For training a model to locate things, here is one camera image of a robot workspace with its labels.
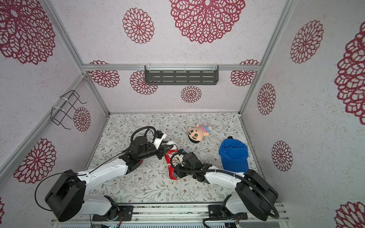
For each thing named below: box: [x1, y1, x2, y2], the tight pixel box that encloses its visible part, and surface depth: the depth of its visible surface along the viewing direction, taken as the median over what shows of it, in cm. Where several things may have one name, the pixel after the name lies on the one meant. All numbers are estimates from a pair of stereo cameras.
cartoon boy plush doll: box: [187, 123, 212, 144], surface depth 101 cm
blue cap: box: [218, 136, 250, 173], surface depth 95 cm
